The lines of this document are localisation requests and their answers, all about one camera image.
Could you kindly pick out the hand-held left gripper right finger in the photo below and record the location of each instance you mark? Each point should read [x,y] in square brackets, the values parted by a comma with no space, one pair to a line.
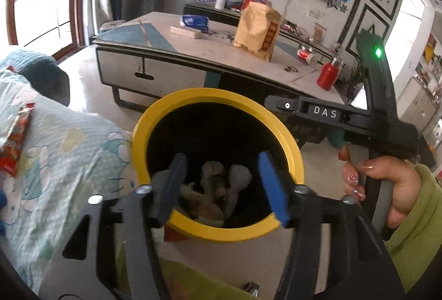
[272,189]

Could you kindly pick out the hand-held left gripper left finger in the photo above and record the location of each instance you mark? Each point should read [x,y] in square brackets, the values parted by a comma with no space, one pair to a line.
[172,182]

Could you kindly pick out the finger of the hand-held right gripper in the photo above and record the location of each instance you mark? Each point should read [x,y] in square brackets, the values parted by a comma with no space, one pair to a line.
[283,104]

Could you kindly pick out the heap of pale wrappers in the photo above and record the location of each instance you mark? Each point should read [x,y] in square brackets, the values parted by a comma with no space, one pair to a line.
[212,182]

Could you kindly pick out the yellow round bin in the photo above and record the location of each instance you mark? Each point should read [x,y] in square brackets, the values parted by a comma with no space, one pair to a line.
[207,99]

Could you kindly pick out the red foil snack wrapper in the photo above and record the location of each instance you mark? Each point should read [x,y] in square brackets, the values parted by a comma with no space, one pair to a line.
[15,144]

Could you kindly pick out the person's right forearm green sleeve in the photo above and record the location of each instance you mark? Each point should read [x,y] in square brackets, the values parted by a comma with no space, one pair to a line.
[421,234]

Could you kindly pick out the person's right hand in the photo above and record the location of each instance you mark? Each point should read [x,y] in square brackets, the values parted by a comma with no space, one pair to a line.
[405,189]

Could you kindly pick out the grey cabinet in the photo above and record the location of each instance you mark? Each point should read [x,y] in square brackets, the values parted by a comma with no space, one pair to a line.
[416,99]

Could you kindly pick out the green potted plant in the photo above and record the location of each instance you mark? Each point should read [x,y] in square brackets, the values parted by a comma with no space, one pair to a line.
[350,85]

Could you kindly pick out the red bottle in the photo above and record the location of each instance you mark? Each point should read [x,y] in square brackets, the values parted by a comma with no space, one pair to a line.
[328,75]

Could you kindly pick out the red can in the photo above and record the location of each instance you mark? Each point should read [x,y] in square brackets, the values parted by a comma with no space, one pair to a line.
[305,54]

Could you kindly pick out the yellow paper bag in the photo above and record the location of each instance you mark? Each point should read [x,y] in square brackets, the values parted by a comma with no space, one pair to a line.
[257,30]

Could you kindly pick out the person's green clothing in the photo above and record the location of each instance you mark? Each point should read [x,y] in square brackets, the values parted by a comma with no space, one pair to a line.
[207,281]

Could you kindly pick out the red gift box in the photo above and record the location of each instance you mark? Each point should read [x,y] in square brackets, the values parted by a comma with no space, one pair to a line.
[257,0]

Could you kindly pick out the round table mirror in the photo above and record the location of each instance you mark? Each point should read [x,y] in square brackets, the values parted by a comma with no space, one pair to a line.
[234,0]

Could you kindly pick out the white vase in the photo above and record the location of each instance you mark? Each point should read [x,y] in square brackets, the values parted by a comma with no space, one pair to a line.
[220,2]

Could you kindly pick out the blue tissue pack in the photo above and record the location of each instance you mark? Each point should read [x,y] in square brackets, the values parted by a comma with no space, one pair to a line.
[195,21]

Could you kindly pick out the beige and blue coffee table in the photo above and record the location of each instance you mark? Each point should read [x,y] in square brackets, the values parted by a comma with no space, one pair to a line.
[165,61]

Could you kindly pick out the white flat box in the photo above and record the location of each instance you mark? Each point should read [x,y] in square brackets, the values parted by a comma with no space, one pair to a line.
[184,32]

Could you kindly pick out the black television cabinet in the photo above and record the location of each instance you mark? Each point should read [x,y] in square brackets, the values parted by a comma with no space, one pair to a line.
[193,7]

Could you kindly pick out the blue and white round stool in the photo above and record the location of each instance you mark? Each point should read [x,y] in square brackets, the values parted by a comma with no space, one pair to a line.
[110,27]

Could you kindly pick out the teal quilted bedspread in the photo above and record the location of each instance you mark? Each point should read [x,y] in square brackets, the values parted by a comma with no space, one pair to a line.
[41,75]

